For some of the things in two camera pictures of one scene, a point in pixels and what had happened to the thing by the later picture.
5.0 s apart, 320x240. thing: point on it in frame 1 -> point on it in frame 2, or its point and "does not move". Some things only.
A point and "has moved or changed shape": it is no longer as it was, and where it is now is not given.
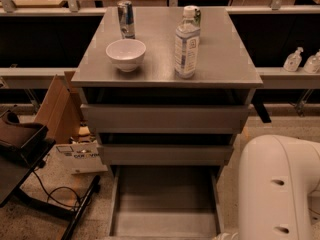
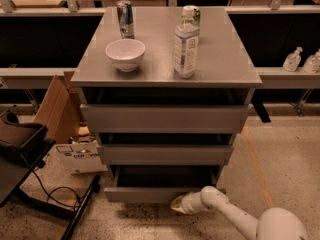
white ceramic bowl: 127,54 does not move
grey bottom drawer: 165,202 has moved or changed shape
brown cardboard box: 59,109 does not move
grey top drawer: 173,118 does not move
